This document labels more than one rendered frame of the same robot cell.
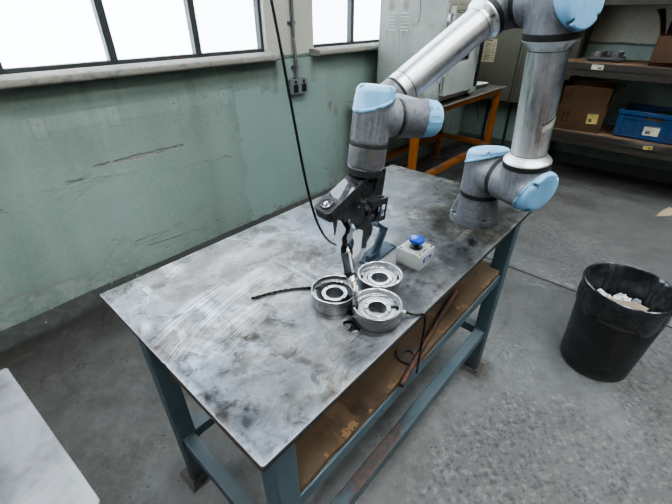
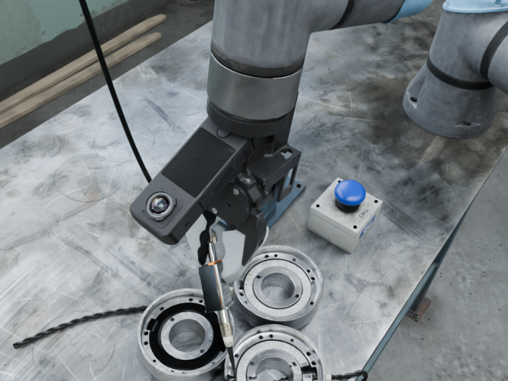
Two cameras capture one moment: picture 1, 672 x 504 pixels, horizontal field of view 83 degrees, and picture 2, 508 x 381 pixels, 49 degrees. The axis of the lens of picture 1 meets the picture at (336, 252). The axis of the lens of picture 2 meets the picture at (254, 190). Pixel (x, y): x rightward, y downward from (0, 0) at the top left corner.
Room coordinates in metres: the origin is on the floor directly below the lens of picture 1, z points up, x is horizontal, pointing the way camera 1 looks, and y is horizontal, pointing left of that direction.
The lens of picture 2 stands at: (0.37, -0.01, 1.39)
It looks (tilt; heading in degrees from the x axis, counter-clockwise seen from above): 47 degrees down; 352
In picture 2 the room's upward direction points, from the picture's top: 4 degrees clockwise
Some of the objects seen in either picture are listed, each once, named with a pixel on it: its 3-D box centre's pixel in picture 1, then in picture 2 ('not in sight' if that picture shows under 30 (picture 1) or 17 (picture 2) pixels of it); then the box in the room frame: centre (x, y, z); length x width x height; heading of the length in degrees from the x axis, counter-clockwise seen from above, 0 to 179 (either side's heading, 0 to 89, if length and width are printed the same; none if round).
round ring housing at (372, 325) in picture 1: (377, 310); (274, 378); (0.62, -0.09, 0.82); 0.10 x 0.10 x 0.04
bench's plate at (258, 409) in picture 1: (359, 243); (236, 177); (0.94, -0.07, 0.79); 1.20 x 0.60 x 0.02; 138
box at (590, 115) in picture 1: (586, 105); not in sight; (3.61, -2.26, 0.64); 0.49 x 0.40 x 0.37; 53
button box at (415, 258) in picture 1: (416, 252); (346, 212); (0.84, -0.21, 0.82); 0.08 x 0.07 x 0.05; 138
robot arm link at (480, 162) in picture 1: (486, 169); (484, 24); (1.08, -0.44, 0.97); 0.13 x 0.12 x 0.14; 26
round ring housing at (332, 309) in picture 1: (334, 295); (187, 339); (0.67, 0.00, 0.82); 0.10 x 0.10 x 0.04
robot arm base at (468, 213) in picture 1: (476, 204); (456, 85); (1.08, -0.44, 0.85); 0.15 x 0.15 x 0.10
